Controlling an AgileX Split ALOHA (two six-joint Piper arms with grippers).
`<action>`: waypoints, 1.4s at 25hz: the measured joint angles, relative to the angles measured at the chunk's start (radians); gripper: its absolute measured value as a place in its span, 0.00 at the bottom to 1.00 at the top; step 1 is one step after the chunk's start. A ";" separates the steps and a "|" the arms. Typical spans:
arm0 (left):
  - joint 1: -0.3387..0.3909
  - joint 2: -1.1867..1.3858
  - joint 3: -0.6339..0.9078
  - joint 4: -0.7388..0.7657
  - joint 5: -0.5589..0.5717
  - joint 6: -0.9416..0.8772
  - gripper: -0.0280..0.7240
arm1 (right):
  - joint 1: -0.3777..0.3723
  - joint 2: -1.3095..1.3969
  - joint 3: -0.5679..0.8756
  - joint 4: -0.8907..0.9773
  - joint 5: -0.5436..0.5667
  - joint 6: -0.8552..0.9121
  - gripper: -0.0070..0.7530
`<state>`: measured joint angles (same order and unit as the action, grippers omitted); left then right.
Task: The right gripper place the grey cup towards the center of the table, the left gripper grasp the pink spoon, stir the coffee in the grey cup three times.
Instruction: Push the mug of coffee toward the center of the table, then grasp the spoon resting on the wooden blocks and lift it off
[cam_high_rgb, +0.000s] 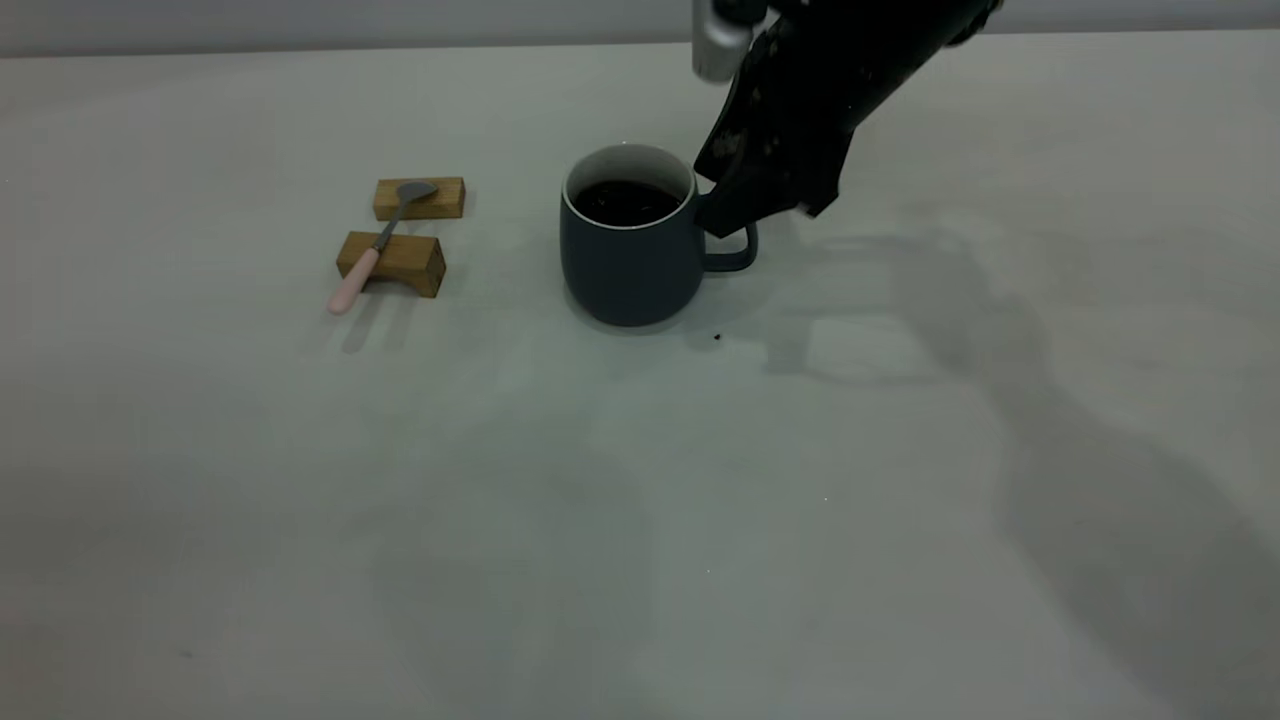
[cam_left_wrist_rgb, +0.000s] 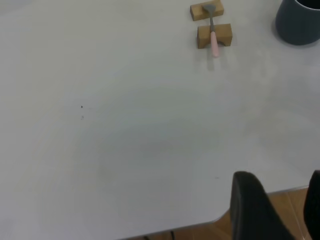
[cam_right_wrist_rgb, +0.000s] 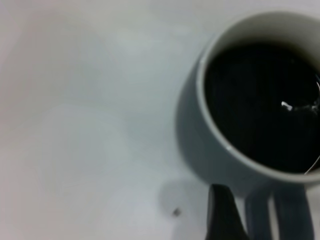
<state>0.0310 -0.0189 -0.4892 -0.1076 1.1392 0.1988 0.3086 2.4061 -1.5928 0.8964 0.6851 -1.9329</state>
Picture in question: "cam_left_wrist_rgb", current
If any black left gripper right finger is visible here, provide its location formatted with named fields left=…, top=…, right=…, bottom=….
left=303, top=169, right=320, bottom=240

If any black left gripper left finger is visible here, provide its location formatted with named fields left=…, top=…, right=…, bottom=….
left=230, top=171, right=297, bottom=240

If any pink handled metal spoon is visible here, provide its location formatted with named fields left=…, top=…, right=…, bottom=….
left=201, top=4, right=220, bottom=58

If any dark grey ceramic mug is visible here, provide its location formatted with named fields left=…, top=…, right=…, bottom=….
left=275, top=0, right=320, bottom=46

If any arched wooden block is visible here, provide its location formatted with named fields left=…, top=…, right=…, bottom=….
left=196, top=23, right=234, bottom=50

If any flat rectangular wooden block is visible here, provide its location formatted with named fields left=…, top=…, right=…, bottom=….
left=189, top=0, right=224, bottom=22

